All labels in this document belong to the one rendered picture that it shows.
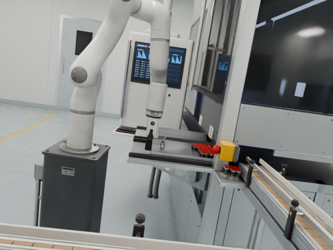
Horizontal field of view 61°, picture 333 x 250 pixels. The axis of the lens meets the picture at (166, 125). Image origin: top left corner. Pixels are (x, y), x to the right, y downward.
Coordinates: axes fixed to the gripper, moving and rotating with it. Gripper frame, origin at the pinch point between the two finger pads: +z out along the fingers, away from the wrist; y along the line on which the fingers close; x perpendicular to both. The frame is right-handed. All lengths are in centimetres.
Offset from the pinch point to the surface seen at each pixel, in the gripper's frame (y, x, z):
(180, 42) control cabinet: 87, -13, -60
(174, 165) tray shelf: -11.0, -13.2, 4.1
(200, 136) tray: 54, -36, 2
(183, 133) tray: 54, -23, 2
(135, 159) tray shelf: -10.9, 5.3, 4.4
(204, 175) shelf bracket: -1.2, -30.5, 10.4
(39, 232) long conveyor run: -86, 20, -3
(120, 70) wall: 544, 81, -17
